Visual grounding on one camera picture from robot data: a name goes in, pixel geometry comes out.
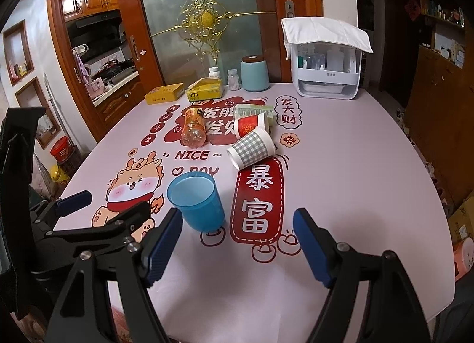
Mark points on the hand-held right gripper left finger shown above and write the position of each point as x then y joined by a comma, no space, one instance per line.
158,254

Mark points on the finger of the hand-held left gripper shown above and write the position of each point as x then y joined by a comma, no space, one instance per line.
111,225
74,201

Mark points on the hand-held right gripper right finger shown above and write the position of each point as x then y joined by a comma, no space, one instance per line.
310,250

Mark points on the grey checked paper cup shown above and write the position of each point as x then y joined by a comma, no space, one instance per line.
253,148

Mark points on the blue plastic cup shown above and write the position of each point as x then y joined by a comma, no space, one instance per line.
198,206

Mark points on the red paper cup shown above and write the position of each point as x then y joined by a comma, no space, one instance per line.
250,126

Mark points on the yellow plastic container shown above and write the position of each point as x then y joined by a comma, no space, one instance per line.
59,174

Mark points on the wooden kitchen base cabinet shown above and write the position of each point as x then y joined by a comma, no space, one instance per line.
118,106

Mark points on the pink hanging cloth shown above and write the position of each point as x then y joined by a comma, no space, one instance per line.
83,71

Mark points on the clear plastic bottle orange label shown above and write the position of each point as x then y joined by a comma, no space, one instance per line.
193,128

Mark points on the yellow flat box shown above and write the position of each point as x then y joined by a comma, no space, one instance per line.
163,94

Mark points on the green tissue packet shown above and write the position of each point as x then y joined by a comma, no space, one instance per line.
255,109

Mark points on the pink plastic stool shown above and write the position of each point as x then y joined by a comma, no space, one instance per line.
464,258

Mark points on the cardboard box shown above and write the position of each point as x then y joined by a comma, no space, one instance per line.
463,220

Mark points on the yellow open tissue box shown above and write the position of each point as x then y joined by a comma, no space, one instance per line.
205,92

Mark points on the black range hood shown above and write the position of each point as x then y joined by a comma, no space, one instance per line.
96,22

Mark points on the white storage organizer box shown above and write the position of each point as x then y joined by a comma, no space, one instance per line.
327,80

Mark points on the light blue canister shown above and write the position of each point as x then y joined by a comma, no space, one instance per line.
254,75

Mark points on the white pill bottle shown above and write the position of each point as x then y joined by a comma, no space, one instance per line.
214,73

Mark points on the small clear jar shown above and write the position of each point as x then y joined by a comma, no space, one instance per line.
233,81

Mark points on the brown wooden cabinet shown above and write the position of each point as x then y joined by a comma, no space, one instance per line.
440,117

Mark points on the wooden framed glass door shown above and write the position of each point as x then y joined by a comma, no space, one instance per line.
170,6

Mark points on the white cloth cover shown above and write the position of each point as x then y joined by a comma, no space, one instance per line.
326,30

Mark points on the gold door ornament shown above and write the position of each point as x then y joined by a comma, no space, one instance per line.
203,17

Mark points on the red wall decoration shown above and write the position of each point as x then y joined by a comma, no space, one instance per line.
412,6

